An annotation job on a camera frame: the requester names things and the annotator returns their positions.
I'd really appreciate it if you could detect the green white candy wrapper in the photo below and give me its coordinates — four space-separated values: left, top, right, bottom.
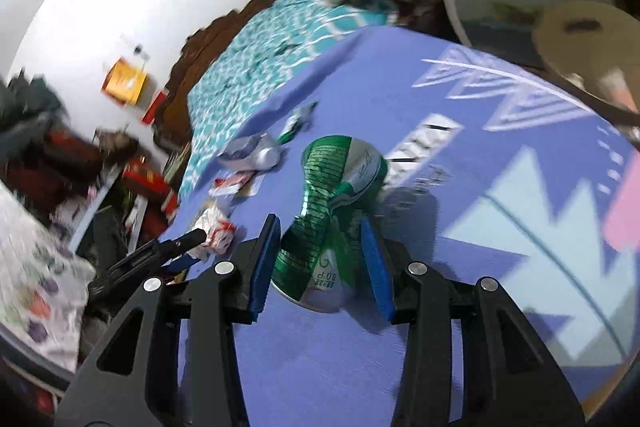
277 102 318 145

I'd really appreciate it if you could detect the red silver snack wrapper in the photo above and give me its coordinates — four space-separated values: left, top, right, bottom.
208 171 265 198

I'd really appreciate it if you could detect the red white crumpled wrapper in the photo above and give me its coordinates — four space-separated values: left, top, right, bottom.
190 205 236 261

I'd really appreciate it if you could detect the dark carved wooden headboard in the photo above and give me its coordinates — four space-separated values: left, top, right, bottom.
152 0 274 154

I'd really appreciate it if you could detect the teal patterned bedsheet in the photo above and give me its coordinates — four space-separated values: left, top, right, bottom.
179 0 398 198

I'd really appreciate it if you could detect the crushed green soda can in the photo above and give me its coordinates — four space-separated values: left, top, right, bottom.
271 135 387 313

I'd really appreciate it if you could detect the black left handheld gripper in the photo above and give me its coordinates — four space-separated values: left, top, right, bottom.
88 229 206 303

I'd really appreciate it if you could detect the white paper bag with cacti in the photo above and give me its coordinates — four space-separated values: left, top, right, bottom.
0 186 96 373

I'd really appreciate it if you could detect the cluttered grey shelf unit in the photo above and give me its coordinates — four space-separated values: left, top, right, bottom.
0 70 181 268

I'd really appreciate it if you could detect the purple patterned blanket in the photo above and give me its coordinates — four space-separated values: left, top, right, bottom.
158 25 637 427

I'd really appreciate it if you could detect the yellow red wall calendar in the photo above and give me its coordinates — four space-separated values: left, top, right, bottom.
101 56 148 105

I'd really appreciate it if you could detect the round wooden stool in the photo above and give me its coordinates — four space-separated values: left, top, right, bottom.
533 0 639 127

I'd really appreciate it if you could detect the dark blue milk carton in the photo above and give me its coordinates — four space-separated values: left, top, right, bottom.
217 132 281 172

